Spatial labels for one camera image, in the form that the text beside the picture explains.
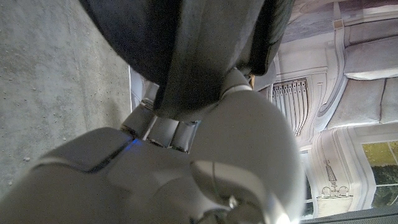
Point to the grey perforated metal panel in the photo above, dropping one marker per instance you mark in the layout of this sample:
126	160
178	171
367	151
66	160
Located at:
357	216

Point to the printed living room backdrop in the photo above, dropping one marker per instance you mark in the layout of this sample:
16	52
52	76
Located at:
348	93

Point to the black backpack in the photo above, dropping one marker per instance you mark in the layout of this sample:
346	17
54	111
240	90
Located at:
186	46

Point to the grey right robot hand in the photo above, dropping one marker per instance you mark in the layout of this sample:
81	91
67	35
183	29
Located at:
155	180

